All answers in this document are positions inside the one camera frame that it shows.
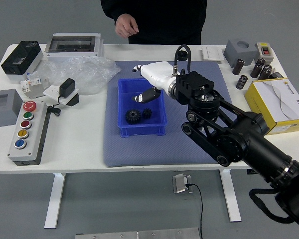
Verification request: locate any blue plastic box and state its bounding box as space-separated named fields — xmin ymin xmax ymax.
xmin=118 ymin=77 xmax=169 ymax=138

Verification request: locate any black adapter cord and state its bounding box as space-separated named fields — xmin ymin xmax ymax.
xmin=46 ymin=96 xmax=62 ymax=117

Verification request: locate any grey metal rail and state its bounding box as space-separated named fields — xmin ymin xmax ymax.
xmin=22 ymin=87 xmax=47 ymax=99

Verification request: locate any white socket plate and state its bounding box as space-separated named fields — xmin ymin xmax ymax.
xmin=43 ymin=84 xmax=80 ymax=105

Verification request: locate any black power adapter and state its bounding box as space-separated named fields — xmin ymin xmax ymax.
xmin=59 ymin=78 xmax=76 ymax=98

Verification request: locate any grey block with round hole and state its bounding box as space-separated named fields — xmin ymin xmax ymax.
xmin=223 ymin=38 xmax=259 ymax=68

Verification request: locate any black socket base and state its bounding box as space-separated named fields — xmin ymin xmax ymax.
xmin=64 ymin=93 xmax=80 ymax=108

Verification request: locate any clear plastic bag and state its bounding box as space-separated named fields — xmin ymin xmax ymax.
xmin=27 ymin=55 xmax=122 ymax=96

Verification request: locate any person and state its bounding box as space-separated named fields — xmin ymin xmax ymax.
xmin=100 ymin=0 xmax=208 ymax=45

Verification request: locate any blue-grey padded mat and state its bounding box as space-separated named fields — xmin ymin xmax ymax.
xmin=102 ymin=60 xmax=246 ymax=168

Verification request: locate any big black gear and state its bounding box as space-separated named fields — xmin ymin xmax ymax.
xmin=125 ymin=110 xmax=141 ymax=125

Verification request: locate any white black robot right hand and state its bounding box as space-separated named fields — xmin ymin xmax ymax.
xmin=131 ymin=61 xmax=177 ymax=104

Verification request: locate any white table leg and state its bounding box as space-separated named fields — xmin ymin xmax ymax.
xmin=44 ymin=173 xmax=66 ymax=229
xmin=219 ymin=169 xmax=242 ymax=223

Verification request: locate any yellow white cardboard box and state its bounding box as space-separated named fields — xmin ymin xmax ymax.
xmin=244 ymin=78 xmax=299 ymax=135

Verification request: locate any grey switch box red button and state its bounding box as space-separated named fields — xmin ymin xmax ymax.
xmin=256 ymin=41 xmax=275 ymax=63

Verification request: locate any silver floor socket box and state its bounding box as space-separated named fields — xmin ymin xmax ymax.
xmin=172 ymin=173 xmax=194 ymax=194

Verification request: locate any white wall switch plate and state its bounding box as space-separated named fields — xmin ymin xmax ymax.
xmin=201 ymin=46 xmax=225 ymax=62

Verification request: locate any black enclosure with white base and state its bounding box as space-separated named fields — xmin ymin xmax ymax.
xmin=0 ymin=41 xmax=44 ymax=82

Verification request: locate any grey block with square hole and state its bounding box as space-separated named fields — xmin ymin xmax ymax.
xmin=0 ymin=89 xmax=23 ymax=128

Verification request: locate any grey distribution box clear lid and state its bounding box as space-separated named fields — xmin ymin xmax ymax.
xmin=44 ymin=32 xmax=105 ymax=62

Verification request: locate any black floor cable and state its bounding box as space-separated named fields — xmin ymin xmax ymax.
xmin=186 ymin=183 xmax=204 ymax=239

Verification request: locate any grey push button control box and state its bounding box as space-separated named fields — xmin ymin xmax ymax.
xmin=6 ymin=100 xmax=50 ymax=166

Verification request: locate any grey metal plate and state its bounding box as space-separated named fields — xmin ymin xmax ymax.
xmin=74 ymin=227 xmax=201 ymax=239

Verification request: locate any white circuit breaker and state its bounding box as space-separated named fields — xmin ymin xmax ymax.
xmin=19 ymin=77 xmax=50 ymax=93

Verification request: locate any person's right hand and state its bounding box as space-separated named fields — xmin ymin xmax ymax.
xmin=115 ymin=13 xmax=140 ymax=39

